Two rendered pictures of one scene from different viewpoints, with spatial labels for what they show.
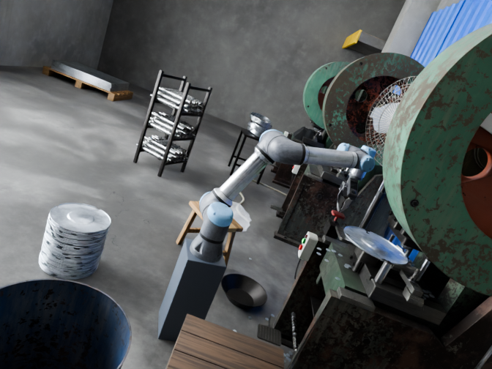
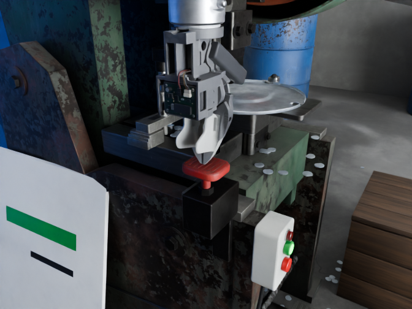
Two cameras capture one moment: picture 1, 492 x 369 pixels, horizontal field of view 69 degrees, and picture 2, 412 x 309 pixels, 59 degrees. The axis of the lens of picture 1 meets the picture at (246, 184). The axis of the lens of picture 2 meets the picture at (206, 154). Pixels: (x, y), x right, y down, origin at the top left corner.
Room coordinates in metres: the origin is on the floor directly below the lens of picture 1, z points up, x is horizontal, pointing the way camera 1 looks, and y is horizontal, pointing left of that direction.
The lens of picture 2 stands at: (2.24, -0.20, 1.03)
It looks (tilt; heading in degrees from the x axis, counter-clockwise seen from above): 25 degrees down; 215
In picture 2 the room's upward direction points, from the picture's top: straight up
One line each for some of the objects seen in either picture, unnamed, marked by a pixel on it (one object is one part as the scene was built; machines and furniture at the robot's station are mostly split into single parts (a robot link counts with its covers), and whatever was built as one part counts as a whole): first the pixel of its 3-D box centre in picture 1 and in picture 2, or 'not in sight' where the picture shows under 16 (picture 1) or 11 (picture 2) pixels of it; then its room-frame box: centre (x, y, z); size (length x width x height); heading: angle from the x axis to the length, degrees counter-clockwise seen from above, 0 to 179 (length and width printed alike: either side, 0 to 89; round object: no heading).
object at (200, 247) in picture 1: (209, 243); not in sight; (1.46, 0.06, 0.50); 0.15 x 0.15 x 0.10
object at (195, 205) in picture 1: (208, 235); not in sight; (2.19, 0.11, 0.16); 0.34 x 0.24 x 0.34; 42
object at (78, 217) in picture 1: (81, 217); not in sight; (1.61, 0.72, 0.28); 0.29 x 0.29 x 0.01
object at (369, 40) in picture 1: (373, 47); not in sight; (7.47, -1.27, 2.44); 1.25 x 0.92 x 0.27; 2
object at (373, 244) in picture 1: (375, 244); (244, 94); (1.48, -0.62, 0.78); 0.29 x 0.29 x 0.01
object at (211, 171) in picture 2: (335, 219); (205, 183); (1.80, -0.51, 0.72); 0.07 x 0.06 x 0.08; 92
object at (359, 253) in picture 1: (358, 253); (260, 123); (1.48, -0.57, 0.72); 0.25 x 0.14 x 0.14; 92
